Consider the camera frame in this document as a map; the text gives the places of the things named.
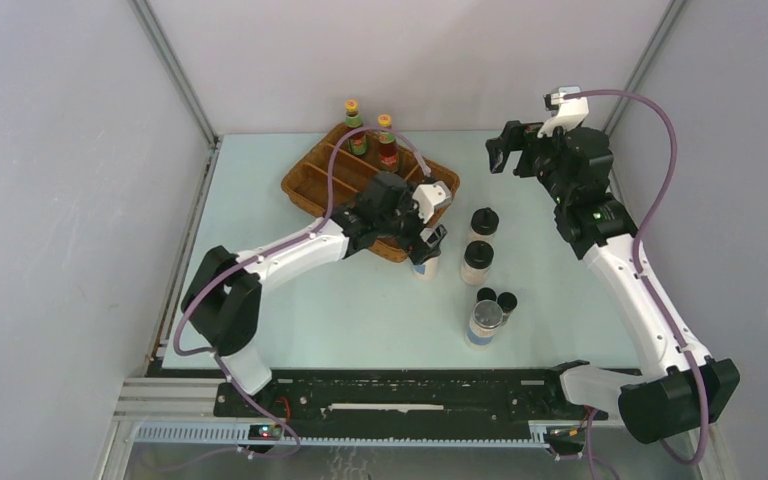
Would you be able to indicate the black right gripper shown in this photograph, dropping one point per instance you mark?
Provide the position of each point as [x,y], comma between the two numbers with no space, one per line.
[514,137]

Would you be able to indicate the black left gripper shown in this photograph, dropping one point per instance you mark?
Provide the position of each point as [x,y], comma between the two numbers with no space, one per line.
[420,250]

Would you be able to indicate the clear-lid white spice jar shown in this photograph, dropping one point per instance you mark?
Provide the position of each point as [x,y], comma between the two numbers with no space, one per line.
[428,270]

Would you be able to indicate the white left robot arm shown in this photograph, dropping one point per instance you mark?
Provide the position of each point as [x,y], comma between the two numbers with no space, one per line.
[223,300]

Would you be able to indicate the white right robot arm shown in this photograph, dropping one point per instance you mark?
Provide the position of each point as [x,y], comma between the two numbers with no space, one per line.
[680,386]

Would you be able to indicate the black-cap spice bottle near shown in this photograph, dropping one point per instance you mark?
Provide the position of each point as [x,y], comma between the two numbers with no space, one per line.
[477,259]

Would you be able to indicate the black-cap spice bottle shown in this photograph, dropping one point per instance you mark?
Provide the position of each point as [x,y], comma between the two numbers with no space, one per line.
[477,259]
[484,224]

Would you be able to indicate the black-cap spice bottle far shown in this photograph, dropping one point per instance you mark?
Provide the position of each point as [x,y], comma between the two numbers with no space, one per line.
[484,224]

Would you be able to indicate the small black-cap bottle left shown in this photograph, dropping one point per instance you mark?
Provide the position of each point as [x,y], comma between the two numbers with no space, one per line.
[486,294]

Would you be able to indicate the small black-cap bottle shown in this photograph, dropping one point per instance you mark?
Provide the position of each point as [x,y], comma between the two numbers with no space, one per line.
[508,302]
[486,294]

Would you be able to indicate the clear-lid blue-label spice jar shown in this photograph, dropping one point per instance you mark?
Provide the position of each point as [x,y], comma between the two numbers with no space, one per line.
[485,319]

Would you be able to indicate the small black-cap bottle right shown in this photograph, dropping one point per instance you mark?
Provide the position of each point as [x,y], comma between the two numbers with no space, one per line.
[508,302]

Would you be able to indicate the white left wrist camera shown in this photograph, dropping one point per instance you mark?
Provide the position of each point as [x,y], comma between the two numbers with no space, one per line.
[431,197]

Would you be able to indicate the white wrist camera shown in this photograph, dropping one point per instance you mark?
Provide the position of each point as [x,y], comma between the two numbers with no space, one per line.
[431,197]
[567,111]

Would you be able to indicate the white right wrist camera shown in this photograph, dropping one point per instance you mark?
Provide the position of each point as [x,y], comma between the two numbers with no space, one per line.
[567,111]

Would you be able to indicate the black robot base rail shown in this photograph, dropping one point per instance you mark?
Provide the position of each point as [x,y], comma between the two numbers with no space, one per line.
[423,405]

